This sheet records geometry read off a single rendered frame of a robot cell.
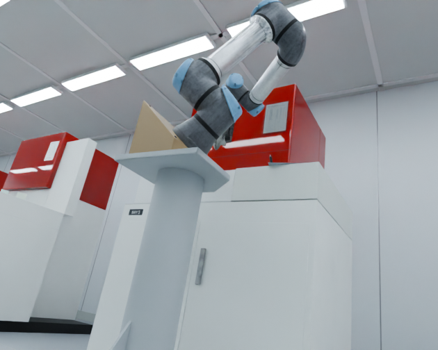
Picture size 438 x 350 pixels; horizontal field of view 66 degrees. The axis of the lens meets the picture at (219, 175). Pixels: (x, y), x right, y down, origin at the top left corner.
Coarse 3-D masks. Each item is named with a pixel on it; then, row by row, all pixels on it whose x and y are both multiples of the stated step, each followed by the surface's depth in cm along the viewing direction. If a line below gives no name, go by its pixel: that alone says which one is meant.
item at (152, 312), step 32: (128, 160) 109; (160, 160) 104; (192, 160) 101; (160, 192) 106; (192, 192) 107; (160, 224) 102; (192, 224) 106; (160, 256) 98; (160, 288) 95; (128, 320) 94; (160, 320) 93
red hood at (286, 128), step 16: (272, 96) 224; (288, 96) 218; (192, 112) 258; (272, 112) 219; (288, 112) 212; (304, 112) 230; (240, 128) 227; (256, 128) 221; (272, 128) 214; (288, 128) 208; (304, 128) 227; (320, 128) 262; (240, 144) 222; (256, 144) 216; (272, 144) 209; (288, 144) 203; (304, 144) 225; (320, 144) 259; (224, 160) 224; (240, 160) 217; (256, 160) 211; (288, 160) 199; (304, 160) 223; (320, 160) 257
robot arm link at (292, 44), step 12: (300, 24) 126; (288, 36) 125; (300, 36) 126; (288, 48) 128; (300, 48) 128; (276, 60) 137; (288, 60) 132; (264, 72) 146; (276, 72) 139; (264, 84) 146; (276, 84) 146; (252, 96) 154; (264, 96) 152; (252, 108) 159
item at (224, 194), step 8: (232, 176) 143; (144, 184) 169; (152, 184) 166; (232, 184) 141; (144, 192) 166; (152, 192) 163; (208, 192) 146; (216, 192) 144; (224, 192) 142; (136, 200) 167; (144, 200) 164; (208, 200) 145; (216, 200) 142; (224, 200) 140
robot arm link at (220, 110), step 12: (204, 96) 113; (216, 96) 113; (228, 96) 113; (204, 108) 114; (216, 108) 113; (228, 108) 113; (240, 108) 115; (204, 120) 113; (216, 120) 113; (228, 120) 115; (216, 132) 115
